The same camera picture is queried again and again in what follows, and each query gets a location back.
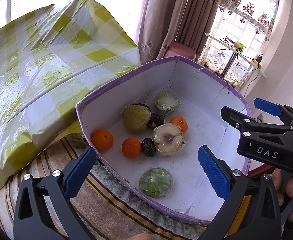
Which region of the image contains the pink stool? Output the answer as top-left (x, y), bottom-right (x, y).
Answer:
top-left (164, 42), bottom-right (197, 61)

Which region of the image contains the purple white cardboard box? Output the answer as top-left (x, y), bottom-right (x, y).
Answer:
top-left (75, 56), bottom-right (251, 224)

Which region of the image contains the orange mandarin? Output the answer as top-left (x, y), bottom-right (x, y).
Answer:
top-left (91, 129), bottom-right (113, 151)
top-left (170, 116), bottom-right (188, 134)
top-left (121, 138), bottom-right (142, 159)

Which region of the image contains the small side table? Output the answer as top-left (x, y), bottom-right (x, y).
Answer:
top-left (201, 33), bottom-right (266, 85)

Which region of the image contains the pale half fruit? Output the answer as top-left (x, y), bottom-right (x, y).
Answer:
top-left (153, 123), bottom-right (186, 155)

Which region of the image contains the pink patterned curtain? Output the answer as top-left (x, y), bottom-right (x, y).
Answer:
top-left (138, 0), bottom-right (220, 64)

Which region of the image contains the yellow half fruit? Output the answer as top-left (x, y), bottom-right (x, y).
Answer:
top-left (139, 167), bottom-right (174, 198)

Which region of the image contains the sheer floral lace curtain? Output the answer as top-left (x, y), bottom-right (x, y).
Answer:
top-left (199, 0), bottom-right (281, 86)

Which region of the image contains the dark wrinkled passion fruit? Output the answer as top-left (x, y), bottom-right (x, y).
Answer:
top-left (141, 138), bottom-right (157, 158)

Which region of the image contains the green half fruit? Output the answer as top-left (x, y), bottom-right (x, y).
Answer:
top-left (123, 105), bottom-right (151, 134)

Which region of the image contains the green checkered plastic tablecloth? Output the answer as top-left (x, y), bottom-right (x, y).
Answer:
top-left (0, 0), bottom-right (140, 189)

